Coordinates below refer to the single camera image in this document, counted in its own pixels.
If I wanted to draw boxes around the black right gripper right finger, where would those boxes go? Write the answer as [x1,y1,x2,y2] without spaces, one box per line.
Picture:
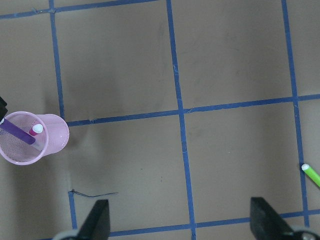
[250,197,297,240]

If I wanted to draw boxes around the pink highlighter pen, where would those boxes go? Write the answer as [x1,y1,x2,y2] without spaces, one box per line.
[29,123,44,136]

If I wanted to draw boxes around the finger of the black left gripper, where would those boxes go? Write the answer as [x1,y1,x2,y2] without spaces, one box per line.
[0,97,8,119]

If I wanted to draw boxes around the pink mesh cup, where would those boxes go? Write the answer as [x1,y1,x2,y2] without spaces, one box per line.
[0,111,70,166]

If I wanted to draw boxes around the green highlighter pen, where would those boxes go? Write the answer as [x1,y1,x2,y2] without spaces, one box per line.
[301,163,320,187]

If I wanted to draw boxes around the purple highlighter pen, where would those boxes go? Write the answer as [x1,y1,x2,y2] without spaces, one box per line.
[0,118,44,151]

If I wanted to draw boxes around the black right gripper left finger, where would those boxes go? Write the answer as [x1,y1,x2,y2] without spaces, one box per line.
[78,199,111,240]

